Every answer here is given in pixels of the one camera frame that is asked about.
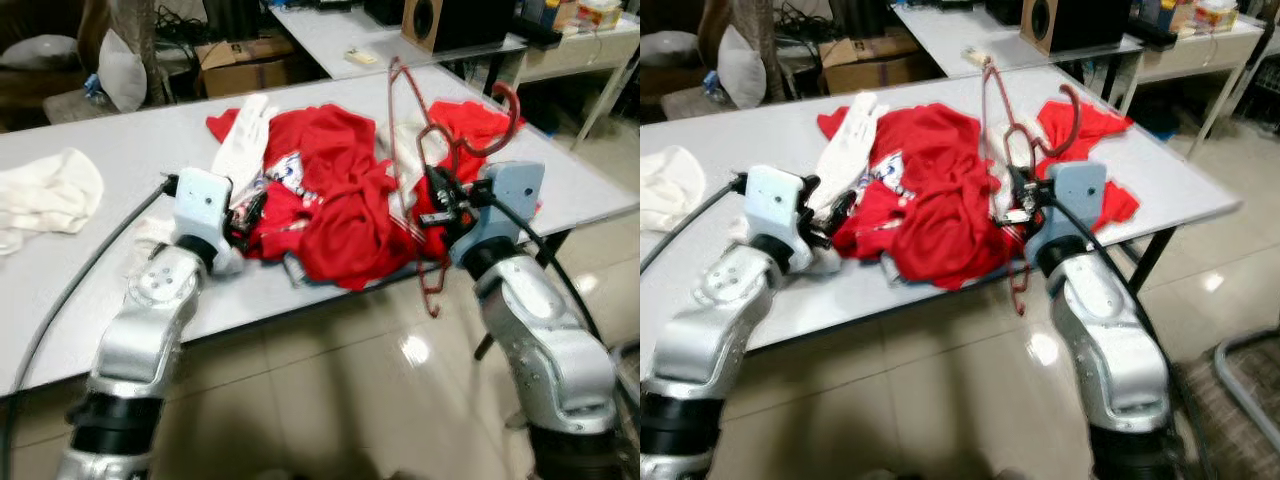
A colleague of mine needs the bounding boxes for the white snap-button jacket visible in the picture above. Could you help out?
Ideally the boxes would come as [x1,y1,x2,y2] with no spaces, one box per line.
[0,147,106,257]
[640,145,709,234]

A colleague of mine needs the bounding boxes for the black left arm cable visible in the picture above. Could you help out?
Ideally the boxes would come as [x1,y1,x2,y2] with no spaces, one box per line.
[0,173,181,480]
[640,172,749,276]

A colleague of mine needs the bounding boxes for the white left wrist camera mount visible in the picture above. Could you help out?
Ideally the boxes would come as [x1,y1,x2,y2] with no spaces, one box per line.
[172,167,237,263]
[745,165,813,263]

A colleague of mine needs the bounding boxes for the white sweatshirt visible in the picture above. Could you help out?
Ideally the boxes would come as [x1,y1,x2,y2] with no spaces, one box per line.
[806,92,891,216]
[208,93,283,206]

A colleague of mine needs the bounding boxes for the red hooded jacket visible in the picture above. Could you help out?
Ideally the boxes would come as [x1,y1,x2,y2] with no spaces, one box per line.
[207,100,523,293]
[818,98,1141,293]

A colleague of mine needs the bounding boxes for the cardboard box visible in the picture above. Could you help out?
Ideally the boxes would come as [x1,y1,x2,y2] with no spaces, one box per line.
[193,37,301,99]
[818,37,941,96]

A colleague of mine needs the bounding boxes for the grey cushion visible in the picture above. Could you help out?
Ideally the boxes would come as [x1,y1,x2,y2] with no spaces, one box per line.
[0,35,81,71]
[640,30,701,69]

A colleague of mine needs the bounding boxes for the colourful snack box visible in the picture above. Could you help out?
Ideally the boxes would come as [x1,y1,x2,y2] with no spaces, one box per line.
[575,0,624,29]
[1193,0,1242,31]

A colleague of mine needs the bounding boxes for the red wire clothes hanger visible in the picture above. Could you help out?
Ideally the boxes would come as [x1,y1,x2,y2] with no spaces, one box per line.
[385,57,524,319]
[980,57,1084,317]

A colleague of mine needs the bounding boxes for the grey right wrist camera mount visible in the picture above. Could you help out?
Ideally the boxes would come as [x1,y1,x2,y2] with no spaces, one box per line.
[1030,160,1109,269]
[448,160,547,269]

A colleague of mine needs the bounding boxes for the light grey pillow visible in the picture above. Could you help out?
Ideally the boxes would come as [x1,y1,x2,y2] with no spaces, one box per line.
[717,25,768,109]
[97,28,149,113]

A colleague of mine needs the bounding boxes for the brown wooden speaker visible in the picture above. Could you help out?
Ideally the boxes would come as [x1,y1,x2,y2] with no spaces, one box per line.
[1020,0,1143,56]
[402,0,516,54]

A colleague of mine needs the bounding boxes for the long white table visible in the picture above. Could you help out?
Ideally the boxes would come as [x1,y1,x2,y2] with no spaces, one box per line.
[270,0,641,151]
[890,0,1269,156]

